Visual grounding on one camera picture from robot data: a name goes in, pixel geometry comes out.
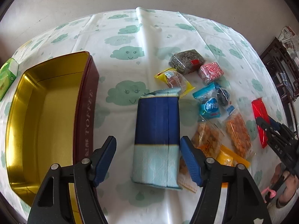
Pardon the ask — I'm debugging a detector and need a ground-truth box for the dark seaweed snack block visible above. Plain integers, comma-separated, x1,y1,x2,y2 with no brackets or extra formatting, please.
169,49,206,75

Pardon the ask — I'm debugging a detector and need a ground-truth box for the cloud pattern tablecloth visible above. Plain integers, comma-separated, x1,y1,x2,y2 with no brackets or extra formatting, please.
13,7,285,223

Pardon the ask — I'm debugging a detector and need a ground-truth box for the blue plum candy packet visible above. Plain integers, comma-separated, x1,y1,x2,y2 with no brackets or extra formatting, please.
193,83,221,119

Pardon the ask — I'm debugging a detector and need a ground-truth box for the dark plum blue packet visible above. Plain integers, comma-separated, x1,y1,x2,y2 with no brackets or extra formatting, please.
214,83,232,110

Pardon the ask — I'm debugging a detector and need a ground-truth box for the right hand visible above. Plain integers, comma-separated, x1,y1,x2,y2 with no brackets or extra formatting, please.
271,163,298,208

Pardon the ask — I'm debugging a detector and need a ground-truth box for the clear red cracker packet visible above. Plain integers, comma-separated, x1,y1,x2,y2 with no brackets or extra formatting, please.
224,105,252,159

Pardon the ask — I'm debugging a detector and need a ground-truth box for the pink patterned snack cube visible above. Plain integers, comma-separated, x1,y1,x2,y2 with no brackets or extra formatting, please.
198,62,224,85

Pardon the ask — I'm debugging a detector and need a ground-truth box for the blue tissue packet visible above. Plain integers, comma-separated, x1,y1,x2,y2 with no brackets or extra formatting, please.
132,88,180,190

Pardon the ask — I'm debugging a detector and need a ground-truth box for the orange peanut snack bag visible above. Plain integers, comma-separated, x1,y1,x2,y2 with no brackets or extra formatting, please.
186,116,224,159

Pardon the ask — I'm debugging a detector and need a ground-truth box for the green tissue pack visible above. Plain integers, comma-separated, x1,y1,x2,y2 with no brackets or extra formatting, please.
0,58,19,100

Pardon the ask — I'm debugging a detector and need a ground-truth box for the yellow snack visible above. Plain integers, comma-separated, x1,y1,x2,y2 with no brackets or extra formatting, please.
154,68,195,98

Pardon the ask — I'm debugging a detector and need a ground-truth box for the dark wooden furniture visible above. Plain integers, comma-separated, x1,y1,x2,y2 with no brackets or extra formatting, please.
260,38,298,131

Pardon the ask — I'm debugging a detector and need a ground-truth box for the red snack packet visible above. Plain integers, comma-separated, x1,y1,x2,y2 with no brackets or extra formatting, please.
251,98,271,149

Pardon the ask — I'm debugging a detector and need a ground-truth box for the gold red tin box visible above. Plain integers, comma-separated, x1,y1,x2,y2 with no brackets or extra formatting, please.
4,51,100,224

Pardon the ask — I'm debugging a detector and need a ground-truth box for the yellow orange snack bag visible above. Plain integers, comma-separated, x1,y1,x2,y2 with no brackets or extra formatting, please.
216,145,250,168

